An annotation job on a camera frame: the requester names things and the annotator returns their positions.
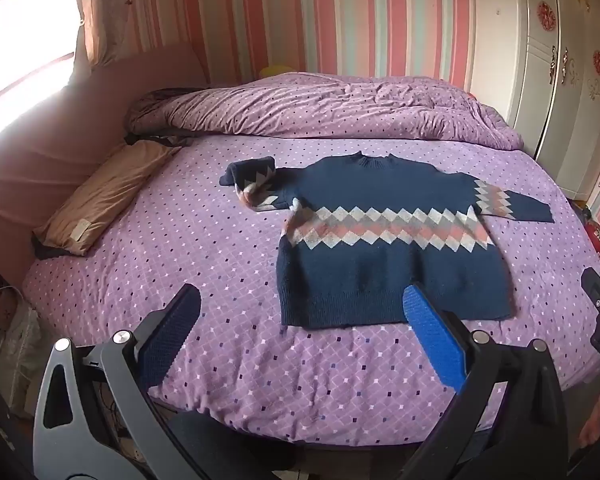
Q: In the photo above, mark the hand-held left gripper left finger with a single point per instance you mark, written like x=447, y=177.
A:
x=172, y=330

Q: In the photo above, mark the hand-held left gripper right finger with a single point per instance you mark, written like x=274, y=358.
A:
x=432, y=340

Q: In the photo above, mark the navy diamond-pattern knit sweater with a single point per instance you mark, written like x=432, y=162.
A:
x=380, y=270

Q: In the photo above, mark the person's right hand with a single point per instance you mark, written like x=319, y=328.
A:
x=596, y=425

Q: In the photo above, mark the red round object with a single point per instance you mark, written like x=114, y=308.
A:
x=599, y=242

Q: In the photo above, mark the bed with purple dotted sheet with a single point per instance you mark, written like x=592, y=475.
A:
x=205, y=240

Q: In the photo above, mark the tan pillow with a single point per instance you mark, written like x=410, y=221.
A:
x=105, y=195

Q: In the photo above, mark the white plastic bag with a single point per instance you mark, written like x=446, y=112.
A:
x=17, y=350

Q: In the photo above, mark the pink padded headboard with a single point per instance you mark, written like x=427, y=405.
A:
x=55, y=130

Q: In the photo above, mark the purple dotted quilt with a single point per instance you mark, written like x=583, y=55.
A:
x=330, y=105

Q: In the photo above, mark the white wardrobe with floral decals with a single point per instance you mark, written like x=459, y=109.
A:
x=555, y=60

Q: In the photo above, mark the yellow object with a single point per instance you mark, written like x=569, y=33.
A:
x=275, y=71

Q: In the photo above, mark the pink curtain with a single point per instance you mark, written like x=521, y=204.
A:
x=105, y=10

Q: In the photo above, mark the bright window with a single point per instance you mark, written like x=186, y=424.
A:
x=20, y=25

